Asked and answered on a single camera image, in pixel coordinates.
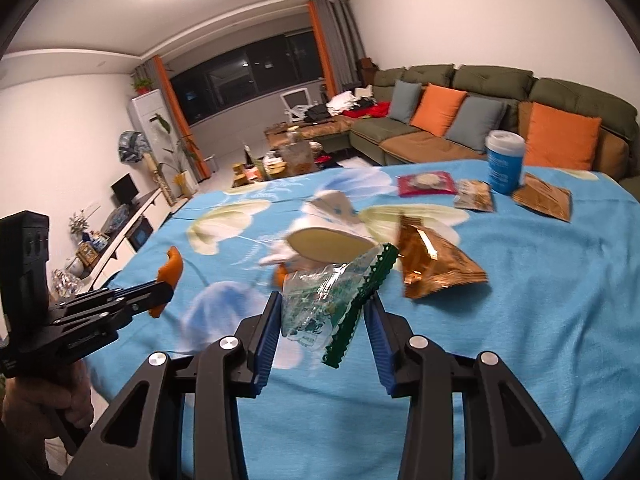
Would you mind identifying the jars and cans cluster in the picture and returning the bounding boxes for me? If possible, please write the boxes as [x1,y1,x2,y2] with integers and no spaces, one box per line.
[231,142,281,186]

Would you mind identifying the person's left hand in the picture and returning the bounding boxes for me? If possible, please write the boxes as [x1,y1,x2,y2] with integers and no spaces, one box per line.
[0,360,95,441]

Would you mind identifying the tall leafy floor plant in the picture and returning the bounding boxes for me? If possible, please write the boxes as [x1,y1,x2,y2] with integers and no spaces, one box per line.
[150,112,201,198]

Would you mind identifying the orange and grey curtain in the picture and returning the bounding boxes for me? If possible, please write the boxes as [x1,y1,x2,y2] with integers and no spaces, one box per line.
[306,0,368,98]
[134,55,211,183]

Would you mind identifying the maroon snack packet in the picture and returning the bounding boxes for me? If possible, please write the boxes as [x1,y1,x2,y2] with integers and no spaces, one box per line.
[396,171,458,198]

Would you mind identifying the vase with dry branches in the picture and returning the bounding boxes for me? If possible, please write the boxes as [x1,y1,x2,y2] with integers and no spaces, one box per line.
[69,211,93,243]

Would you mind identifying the clear green plastic wrapper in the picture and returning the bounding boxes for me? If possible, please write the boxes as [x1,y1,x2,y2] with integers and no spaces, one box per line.
[280,242,401,368]

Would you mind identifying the white standing air conditioner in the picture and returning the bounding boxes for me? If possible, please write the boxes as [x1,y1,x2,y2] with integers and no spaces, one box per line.
[127,89,176,196]

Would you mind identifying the gold snack bag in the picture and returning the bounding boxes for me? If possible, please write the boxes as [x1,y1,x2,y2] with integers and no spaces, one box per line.
[397,215,488,301]

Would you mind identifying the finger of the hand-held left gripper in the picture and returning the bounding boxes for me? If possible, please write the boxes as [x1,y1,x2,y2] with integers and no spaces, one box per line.
[52,282,173,318]
[60,292,175,348]

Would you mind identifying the blue patterned plate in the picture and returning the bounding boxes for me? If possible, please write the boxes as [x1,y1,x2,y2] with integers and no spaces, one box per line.
[102,206,133,233]

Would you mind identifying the white office chair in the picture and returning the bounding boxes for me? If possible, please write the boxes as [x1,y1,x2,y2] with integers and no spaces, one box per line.
[280,88,312,122]

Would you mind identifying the clear snack container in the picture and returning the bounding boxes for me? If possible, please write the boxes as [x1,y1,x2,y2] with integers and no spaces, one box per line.
[277,140,315,177]

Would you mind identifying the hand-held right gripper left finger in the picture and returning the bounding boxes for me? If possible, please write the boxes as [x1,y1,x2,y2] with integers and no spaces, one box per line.
[62,290,283,480]

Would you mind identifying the blue floral tablecloth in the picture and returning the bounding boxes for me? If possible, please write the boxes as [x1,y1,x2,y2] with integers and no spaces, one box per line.
[87,157,640,480]

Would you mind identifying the small clear snack packet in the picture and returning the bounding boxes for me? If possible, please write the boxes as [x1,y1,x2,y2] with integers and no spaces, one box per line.
[454,179,495,212]

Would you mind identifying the orange cushion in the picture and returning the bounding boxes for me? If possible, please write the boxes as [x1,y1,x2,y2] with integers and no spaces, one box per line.
[522,102,602,171]
[410,83,468,138]

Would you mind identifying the brown snack packet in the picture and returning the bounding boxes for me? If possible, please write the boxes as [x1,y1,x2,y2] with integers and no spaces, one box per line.
[511,172,572,223]

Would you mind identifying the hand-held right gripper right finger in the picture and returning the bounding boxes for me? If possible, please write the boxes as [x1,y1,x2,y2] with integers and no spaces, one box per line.
[364,295,583,480]

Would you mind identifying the fan with blue cover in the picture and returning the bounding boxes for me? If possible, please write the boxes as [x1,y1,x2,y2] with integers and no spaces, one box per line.
[117,131,151,163]

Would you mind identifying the black monitor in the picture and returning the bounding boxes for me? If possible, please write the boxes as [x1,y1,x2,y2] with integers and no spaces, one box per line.
[111,174,140,206]

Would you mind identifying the red cloth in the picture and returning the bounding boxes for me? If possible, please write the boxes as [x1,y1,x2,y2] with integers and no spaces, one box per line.
[352,101,392,120]

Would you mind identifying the grey-blue cushion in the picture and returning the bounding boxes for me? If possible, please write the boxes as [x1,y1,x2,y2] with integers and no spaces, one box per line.
[387,80,423,123]
[445,95,508,142]

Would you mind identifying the white TV cabinet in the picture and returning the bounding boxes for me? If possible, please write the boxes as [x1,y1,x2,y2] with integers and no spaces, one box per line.
[47,189,173,306]

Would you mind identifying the dark window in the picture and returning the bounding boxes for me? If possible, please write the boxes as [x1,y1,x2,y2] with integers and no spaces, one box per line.
[169,30,326,126]

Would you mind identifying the glassware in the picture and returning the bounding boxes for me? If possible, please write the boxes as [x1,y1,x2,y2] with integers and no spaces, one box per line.
[50,269,86,301]

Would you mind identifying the white clothes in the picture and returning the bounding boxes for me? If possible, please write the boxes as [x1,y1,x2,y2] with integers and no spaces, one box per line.
[326,91,358,111]

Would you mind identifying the blue cup with white lid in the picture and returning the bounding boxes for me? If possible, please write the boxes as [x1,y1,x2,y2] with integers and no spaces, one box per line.
[486,130,526,196]

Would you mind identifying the green and brown sofa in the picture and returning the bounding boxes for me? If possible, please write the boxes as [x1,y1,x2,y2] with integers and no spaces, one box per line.
[265,63,640,191]

